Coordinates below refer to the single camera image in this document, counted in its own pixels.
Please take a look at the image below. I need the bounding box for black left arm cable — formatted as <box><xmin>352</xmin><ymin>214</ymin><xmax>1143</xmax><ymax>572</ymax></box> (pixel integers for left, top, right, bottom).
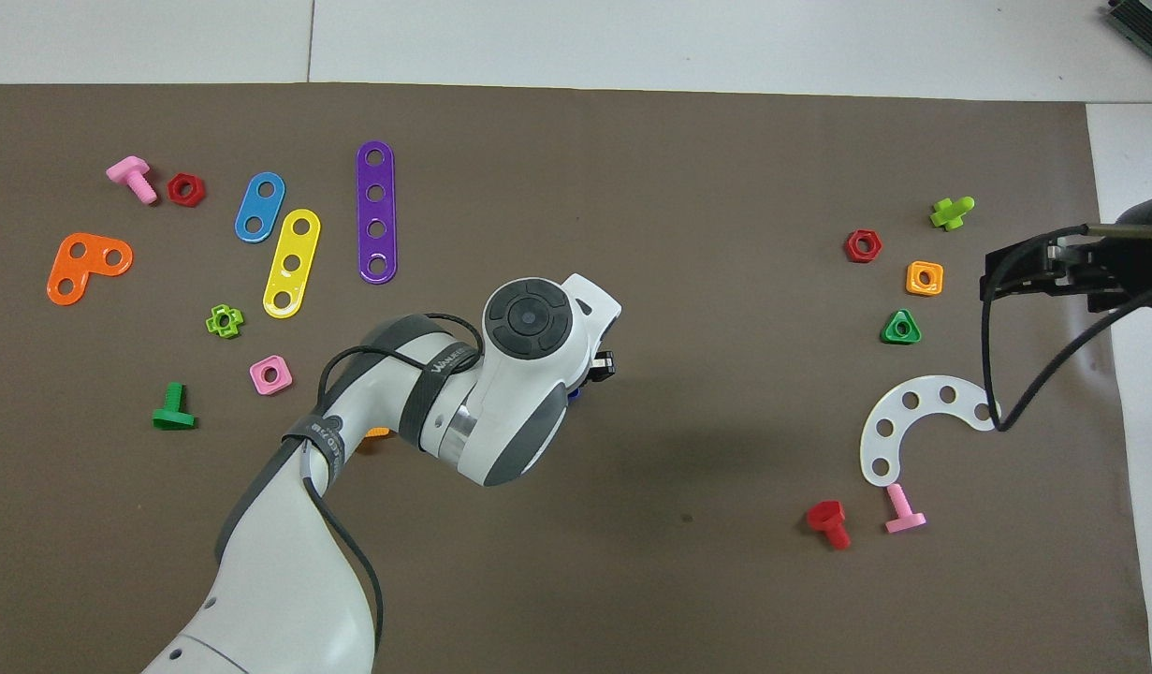
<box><xmin>299</xmin><ymin>312</ymin><xmax>485</xmax><ymax>661</ymax></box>

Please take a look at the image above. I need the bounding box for white curved perforated plate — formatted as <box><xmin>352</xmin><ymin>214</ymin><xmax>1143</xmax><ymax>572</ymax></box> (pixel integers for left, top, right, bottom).
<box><xmin>859</xmin><ymin>376</ymin><xmax>1002</xmax><ymax>488</ymax></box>

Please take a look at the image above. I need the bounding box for dark grey ridged device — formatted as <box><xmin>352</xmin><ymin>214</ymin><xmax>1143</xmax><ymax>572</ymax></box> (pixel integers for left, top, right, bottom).
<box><xmin>1104</xmin><ymin>0</ymin><xmax>1152</xmax><ymax>50</ymax></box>

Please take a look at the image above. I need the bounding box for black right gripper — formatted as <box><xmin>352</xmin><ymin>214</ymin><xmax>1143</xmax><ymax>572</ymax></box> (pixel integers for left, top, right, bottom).
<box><xmin>983</xmin><ymin>192</ymin><xmax>1152</xmax><ymax>315</ymax></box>

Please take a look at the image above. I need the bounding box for blue two-hole plate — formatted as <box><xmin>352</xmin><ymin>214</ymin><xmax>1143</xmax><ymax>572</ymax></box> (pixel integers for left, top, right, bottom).
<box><xmin>234</xmin><ymin>171</ymin><xmax>286</xmax><ymax>244</ymax></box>

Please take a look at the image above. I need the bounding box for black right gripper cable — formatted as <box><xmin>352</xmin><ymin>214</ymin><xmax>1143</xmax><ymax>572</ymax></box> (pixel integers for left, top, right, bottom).
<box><xmin>980</xmin><ymin>223</ymin><xmax>1152</xmax><ymax>433</ymax></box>

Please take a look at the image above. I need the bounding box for pink plastic screw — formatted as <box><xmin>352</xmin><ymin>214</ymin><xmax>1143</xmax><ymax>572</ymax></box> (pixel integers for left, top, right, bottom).
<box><xmin>106</xmin><ymin>155</ymin><xmax>159</xmax><ymax>205</ymax></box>
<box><xmin>884</xmin><ymin>482</ymin><xmax>927</xmax><ymax>535</ymax></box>

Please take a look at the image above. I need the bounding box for lime green cross-head screw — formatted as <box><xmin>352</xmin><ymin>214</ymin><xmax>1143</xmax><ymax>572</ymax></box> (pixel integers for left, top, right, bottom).
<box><xmin>929</xmin><ymin>196</ymin><xmax>976</xmax><ymax>231</ymax></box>

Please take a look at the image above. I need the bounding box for yellow three-hole plate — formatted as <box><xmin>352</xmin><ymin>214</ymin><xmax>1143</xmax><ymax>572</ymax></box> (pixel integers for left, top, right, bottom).
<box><xmin>262</xmin><ymin>208</ymin><xmax>322</xmax><ymax>320</ymax></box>

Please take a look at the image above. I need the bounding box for pink square plastic nut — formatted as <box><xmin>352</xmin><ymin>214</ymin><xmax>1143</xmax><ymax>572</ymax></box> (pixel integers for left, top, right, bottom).
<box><xmin>249</xmin><ymin>355</ymin><xmax>294</xmax><ymax>396</ymax></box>

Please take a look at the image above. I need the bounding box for red plastic screw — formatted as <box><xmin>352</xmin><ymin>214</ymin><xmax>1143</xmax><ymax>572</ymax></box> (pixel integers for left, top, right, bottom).
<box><xmin>806</xmin><ymin>500</ymin><xmax>853</xmax><ymax>551</ymax></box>

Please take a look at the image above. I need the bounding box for brown table mat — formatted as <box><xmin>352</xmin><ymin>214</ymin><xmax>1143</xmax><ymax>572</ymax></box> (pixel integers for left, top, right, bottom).
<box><xmin>0</xmin><ymin>82</ymin><xmax>1152</xmax><ymax>674</ymax></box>

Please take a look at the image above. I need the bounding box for orange heart-shaped plate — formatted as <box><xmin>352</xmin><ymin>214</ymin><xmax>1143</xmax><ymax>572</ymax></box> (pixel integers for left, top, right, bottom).
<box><xmin>47</xmin><ymin>232</ymin><xmax>134</xmax><ymax>306</ymax></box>

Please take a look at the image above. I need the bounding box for green plastic screw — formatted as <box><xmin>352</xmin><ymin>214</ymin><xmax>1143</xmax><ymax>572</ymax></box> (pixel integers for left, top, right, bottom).
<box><xmin>152</xmin><ymin>381</ymin><xmax>198</xmax><ymax>432</ymax></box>

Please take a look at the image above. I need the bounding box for purple four-hole plate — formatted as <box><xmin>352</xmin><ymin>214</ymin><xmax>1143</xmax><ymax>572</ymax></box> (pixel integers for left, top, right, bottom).
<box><xmin>356</xmin><ymin>140</ymin><xmax>399</xmax><ymax>285</ymax></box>

